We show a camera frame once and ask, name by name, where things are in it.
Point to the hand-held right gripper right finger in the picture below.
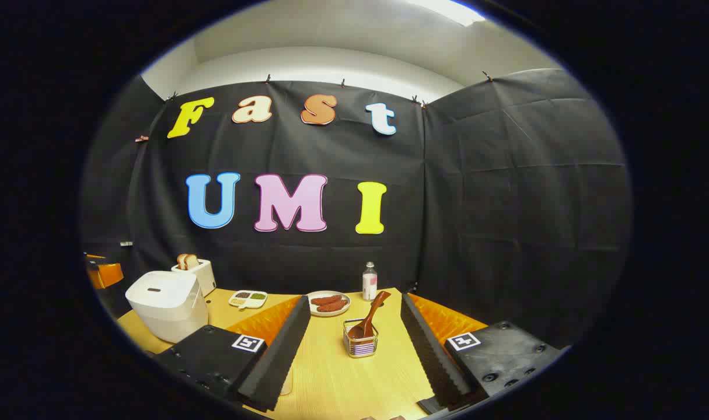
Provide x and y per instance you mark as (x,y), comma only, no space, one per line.
(430,356)

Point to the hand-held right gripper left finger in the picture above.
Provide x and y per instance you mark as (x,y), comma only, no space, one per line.
(281,361)

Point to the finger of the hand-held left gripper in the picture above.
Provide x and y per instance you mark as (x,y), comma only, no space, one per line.
(108,275)
(95,257)

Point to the white rice cooker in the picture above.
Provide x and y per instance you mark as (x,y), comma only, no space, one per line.
(167,303)

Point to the brown wooden spoon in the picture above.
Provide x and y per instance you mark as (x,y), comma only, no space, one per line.
(373,312)

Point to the clear glass bowl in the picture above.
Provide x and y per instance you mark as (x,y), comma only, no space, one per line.
(285,382)

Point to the white round plate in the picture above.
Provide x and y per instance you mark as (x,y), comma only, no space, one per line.
(325,314)

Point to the white divided tray of grains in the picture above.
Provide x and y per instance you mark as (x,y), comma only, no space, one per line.
(247,298)

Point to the toast slice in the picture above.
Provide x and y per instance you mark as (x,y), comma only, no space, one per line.
(192,262)
(181,261)

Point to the red sausage piece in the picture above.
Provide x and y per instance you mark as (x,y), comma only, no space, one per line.
(334,307)
(326,300)

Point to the clear bottle with pink label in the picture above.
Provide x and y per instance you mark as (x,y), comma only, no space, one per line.
(369,286)

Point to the white toaster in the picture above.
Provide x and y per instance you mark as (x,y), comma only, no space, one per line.
(205,277)

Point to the black backdrop cloth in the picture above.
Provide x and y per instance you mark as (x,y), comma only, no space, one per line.
(477,204)

